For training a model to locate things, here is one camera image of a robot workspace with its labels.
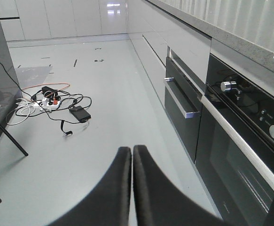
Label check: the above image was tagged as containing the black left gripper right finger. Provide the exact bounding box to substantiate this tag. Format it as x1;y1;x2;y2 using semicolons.
133;145;224;226

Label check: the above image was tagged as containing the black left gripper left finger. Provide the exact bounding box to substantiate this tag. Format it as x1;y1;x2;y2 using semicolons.
50;147;132;226

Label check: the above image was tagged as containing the black built-in oven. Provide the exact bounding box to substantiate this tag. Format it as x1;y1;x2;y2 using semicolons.
195;55;274;226

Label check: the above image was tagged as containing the black power adapter brick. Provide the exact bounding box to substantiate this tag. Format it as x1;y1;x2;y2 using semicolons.
69;106;91;123

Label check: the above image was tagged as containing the black warming drawer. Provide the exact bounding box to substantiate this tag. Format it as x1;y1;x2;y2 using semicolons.
164;48;202;162

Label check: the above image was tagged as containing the white power strip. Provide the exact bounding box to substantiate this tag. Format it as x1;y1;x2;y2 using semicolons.
33;97;61;112

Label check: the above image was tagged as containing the black stand leg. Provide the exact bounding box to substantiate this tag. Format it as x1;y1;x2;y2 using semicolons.
0;124;29;156

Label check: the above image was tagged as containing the grey speckled countertop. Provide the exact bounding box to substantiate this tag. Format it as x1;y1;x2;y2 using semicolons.
151;0;274;72

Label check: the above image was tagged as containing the black cable on floor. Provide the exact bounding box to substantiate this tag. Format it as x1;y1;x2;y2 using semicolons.
30;86;92;136

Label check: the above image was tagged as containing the white cable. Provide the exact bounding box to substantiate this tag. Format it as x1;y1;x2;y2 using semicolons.
6;98;43;126

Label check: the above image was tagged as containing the orange cable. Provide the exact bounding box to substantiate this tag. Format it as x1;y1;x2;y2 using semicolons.
20;82;70;91

